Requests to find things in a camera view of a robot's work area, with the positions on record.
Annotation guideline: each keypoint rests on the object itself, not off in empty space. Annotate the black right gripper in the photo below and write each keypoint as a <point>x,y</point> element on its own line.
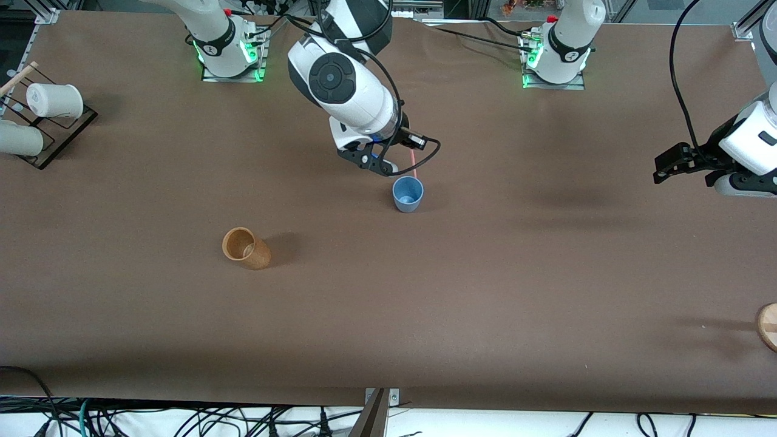
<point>405,136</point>

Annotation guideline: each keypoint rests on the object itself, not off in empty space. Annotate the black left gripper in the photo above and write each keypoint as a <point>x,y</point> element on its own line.
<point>709,152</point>

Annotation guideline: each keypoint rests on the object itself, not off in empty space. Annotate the pink straw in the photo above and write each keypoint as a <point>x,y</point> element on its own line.
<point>414,164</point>

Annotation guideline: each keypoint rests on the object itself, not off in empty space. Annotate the blue plastic cup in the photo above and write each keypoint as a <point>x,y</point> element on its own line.
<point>408,203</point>

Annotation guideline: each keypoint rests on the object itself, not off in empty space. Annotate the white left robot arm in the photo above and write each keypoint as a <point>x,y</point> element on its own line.
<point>567,36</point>

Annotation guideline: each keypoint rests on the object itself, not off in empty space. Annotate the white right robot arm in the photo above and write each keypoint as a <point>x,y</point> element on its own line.
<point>340,85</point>

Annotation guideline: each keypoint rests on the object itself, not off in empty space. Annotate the brown wooden cup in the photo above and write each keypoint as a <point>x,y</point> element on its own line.
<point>258,255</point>

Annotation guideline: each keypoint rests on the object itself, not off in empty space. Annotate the white cup with dots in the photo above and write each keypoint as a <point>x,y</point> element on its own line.
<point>54,101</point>

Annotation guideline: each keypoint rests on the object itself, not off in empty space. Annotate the plain white cup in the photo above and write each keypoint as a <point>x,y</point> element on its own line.
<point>21,139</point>

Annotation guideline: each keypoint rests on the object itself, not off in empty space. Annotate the grey control box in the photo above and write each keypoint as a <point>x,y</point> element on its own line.
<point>419,8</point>

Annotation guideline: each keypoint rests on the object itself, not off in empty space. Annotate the orange background clutter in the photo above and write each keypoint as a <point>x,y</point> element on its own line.
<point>525,6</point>

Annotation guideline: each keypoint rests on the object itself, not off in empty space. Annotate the round wooden disc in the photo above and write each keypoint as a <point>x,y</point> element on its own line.
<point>770,328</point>

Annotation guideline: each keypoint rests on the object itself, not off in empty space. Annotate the dark table support beam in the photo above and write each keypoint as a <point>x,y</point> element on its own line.
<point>371,419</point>

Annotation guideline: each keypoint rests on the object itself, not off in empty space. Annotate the light wooden stick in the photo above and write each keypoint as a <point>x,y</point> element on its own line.
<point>18,75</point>

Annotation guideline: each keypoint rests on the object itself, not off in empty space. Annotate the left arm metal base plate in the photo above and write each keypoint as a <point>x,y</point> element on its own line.
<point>555,85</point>

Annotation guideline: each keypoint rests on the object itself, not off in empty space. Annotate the aluminium corner frame profile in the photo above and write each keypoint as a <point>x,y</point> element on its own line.
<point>743,27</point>

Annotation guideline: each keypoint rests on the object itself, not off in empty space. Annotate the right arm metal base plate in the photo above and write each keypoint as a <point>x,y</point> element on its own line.
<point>234,76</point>

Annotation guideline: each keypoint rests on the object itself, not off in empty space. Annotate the metal table edge bracket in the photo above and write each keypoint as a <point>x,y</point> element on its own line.
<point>394,397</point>

